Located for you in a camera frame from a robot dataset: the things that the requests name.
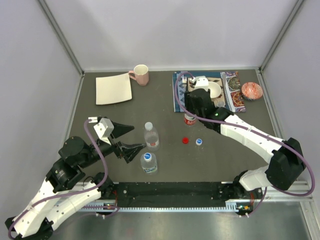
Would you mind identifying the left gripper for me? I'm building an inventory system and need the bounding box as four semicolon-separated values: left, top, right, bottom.
80;120;147;168

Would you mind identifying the white-cap red-label bottle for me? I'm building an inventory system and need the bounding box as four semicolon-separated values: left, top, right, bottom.
144;122;160;152

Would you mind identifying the small blue-cap water bottle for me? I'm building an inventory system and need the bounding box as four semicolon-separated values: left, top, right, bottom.
140;152;158;175

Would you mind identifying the red bottle cap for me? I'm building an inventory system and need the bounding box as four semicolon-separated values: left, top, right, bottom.
182;137;189;144

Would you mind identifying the red-cap red-label bottle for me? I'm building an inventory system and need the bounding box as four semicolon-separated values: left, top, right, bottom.
184;113;197;126

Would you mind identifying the blue white bottle cap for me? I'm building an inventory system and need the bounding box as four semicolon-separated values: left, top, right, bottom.
195;138;203;146

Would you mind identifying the clear label-free plastic bottle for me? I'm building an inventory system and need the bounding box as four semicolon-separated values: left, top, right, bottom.
217;101;226;108

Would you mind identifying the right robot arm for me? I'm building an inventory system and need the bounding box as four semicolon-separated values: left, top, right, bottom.
184;88;306;198

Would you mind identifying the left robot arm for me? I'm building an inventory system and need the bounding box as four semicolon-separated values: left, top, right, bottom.
5;116;146;240

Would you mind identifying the white square plate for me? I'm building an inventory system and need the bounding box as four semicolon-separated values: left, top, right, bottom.
95;73;132;105

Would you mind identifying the pink mug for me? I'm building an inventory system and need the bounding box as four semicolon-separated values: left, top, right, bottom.
128;64;149;86

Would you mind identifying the blue patterned placemat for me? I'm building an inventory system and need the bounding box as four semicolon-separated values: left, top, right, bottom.
172;70;228;113

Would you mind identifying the floral square plate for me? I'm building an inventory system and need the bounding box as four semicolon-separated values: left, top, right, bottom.
187;76;226;107

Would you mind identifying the white bowl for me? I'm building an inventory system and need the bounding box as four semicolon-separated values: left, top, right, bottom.
208;81;222;99

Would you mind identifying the red patterned bowl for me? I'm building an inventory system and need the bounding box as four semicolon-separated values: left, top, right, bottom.
241;82;263;101

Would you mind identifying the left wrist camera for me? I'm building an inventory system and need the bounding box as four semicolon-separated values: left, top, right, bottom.
88;116;115;146

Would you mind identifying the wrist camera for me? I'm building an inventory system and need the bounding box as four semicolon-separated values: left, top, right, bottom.
187;76;209;92
88;116;115;146

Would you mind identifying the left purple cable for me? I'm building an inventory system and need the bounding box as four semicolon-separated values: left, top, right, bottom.
7;118;110;240

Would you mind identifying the purple cable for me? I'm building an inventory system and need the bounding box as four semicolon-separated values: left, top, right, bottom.
7;118;110;240
174;71;316;198

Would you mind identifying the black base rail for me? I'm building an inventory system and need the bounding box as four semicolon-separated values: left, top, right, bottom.
100;178;254;208

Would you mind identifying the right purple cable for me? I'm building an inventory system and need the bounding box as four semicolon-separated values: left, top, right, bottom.
174;71;316;198

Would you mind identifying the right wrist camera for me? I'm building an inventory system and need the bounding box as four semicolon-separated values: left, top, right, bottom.
187;76;209;92

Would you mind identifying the grey slotted cable duct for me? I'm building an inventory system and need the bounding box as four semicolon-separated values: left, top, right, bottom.
79;198;253;213

